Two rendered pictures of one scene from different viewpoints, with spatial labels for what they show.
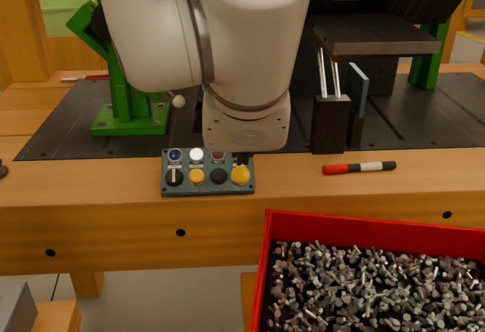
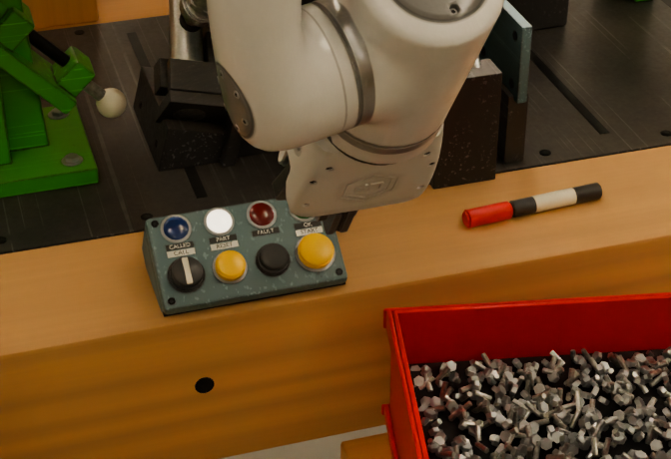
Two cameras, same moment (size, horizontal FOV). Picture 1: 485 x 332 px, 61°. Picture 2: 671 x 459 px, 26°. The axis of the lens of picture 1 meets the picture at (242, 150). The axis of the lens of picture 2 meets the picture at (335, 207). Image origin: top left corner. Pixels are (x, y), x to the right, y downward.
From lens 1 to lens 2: 53 cm
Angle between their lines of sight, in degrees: 12
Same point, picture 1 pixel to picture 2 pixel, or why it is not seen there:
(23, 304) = not seen: outside the picture
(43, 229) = not seen: outside the picture
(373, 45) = not seen: outside the picture
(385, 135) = (569, 127)
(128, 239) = (98, 415)
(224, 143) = (329, 202)
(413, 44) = not seen: outside the picture
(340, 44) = not seen: outside the picture
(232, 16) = (411, 53)
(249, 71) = (415, 106)
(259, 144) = (386, 195)
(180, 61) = (335, 110)
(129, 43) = (276, 97)
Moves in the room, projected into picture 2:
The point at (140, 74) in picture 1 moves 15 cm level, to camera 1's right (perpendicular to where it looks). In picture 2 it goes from (282, 133) to (537, 102)
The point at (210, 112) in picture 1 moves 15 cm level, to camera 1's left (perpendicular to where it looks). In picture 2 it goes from (323, 158) to (86, 187)
